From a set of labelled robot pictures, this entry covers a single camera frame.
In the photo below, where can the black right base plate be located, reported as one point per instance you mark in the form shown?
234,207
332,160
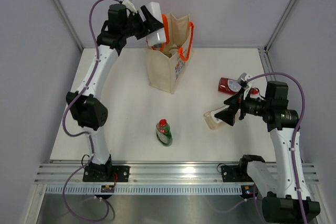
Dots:
230,173

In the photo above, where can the clear soap bottle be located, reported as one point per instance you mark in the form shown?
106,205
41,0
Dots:
157,37
212,122

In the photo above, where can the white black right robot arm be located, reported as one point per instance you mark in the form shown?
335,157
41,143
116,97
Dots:
286,198

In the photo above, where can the aluminium mounting rail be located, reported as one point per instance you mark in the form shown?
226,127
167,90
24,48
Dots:
142,173

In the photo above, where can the beige canvas bag orange handles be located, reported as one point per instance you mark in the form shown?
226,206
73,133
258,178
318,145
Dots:
167,64

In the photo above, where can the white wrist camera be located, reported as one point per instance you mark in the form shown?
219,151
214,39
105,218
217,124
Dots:
243,82
130,2

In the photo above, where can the red dish soap bottle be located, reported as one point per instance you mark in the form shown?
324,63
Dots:
228,86

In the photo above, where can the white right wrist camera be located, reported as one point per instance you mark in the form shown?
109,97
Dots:
243,82

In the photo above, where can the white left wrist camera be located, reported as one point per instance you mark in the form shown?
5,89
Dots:
130,2

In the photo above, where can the aluminium corner post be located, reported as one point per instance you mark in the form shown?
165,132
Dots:
281,22
66,21

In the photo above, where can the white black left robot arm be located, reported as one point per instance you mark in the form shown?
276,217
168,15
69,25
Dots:
84,104

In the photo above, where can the right side aluminium rail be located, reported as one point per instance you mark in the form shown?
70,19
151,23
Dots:
265,60

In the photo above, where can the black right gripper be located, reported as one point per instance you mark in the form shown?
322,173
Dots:
228,115

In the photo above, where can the white slotted cable duct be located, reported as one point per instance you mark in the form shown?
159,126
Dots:
145,190

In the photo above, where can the left aluminium corner post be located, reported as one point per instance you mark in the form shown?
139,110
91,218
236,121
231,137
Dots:
66,21

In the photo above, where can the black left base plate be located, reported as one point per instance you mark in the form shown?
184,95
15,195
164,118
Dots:
118,173

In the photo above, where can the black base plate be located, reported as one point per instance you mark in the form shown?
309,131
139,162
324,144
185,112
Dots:
230,173
118,173

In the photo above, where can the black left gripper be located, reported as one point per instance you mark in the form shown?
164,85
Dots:
145,27

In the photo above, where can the green dish soap bottle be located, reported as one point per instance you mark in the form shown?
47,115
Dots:
163,133

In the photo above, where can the right aluminium corner post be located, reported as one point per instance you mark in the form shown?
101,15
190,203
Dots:
281,22

